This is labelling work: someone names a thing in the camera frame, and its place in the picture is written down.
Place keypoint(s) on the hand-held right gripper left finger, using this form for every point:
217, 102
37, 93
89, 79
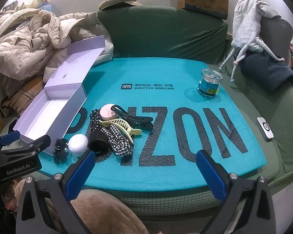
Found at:
81, 175

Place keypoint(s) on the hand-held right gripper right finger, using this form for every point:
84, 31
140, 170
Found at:
210, 175

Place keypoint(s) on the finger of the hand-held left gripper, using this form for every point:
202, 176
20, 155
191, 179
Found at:
11, 137
36, 144

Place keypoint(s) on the small black claw clip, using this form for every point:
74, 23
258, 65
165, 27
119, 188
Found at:
59, 153

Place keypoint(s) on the white round case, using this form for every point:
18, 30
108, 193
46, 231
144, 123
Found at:
78, 143

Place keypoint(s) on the black cylindrical hair cuff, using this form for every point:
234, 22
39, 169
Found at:
97, 141

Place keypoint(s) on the black white gingham scrunchie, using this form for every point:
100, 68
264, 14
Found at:
119, 146

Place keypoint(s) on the black polka dot scrunchie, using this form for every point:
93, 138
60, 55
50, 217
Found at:
96, 124

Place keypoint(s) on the cream hair claw clip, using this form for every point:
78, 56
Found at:
122, 124

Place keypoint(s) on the pink round compact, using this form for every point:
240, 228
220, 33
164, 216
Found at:
107, 113

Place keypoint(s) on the long black hair clip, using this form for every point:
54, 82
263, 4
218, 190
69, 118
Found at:
136, 122

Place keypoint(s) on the lavender gift box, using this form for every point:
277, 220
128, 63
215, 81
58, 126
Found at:
73, 61

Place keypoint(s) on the person's left hand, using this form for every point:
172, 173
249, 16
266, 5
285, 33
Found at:
10, 196

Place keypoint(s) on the brown striped pillow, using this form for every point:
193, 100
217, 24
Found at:
24, 97

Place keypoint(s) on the pink fleece garment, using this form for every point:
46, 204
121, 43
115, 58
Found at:
100, 214

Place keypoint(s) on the grey-brown knit cloth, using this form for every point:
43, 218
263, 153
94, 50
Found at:
7, 81

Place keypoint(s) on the small white flat device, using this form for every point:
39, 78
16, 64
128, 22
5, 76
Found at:
266, 129

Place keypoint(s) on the glass jar with blue label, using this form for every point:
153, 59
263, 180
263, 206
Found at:
210, 85

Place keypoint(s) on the beige puffer jacket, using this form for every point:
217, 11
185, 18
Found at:
26, 41

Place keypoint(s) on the teal printed bubble mailer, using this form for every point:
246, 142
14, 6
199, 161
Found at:
161, 78

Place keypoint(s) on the dark folded cloth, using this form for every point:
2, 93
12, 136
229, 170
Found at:
266, 68

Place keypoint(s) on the green covered sofa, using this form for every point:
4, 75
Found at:
161, 34

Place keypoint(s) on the cream cloth hat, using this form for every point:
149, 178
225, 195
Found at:
117, 2

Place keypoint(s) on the grey hooded garment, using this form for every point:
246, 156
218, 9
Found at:
249, 17

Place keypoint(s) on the printed cardboard box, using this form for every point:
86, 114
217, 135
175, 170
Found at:
205, 2

